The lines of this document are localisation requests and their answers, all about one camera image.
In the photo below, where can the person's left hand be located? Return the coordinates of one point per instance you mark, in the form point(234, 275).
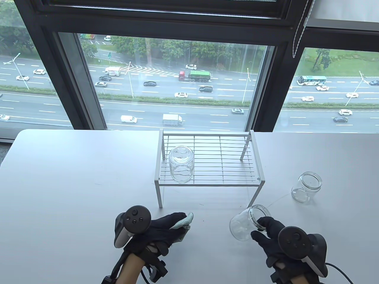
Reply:
point(160, 232)

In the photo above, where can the person's right hand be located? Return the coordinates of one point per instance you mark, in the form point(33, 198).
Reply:
point(271, 245)

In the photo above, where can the black grey hand controller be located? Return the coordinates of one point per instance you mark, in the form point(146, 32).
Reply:
point(294, 241)
point(134, 220)

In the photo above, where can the light green fish scale cloth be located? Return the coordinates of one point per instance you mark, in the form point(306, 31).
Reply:
point(185, 220)

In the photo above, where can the clear glass jar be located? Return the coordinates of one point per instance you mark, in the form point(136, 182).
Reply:
point(181, 165)
point(308, 183)
point(241, 226)

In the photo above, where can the person's right forearm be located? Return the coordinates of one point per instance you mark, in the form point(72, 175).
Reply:
point(300, 279)

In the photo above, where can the person's left forearm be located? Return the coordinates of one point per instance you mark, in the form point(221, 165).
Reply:
point(130, 269)

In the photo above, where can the white roller blind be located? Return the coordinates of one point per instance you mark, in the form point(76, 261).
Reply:
point(340, 10)

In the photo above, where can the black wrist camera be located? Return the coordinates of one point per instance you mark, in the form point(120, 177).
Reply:
point(281, 275)
point(157, 266)

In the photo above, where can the black window frame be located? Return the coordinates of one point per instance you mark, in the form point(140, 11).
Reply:
point(165, 26)

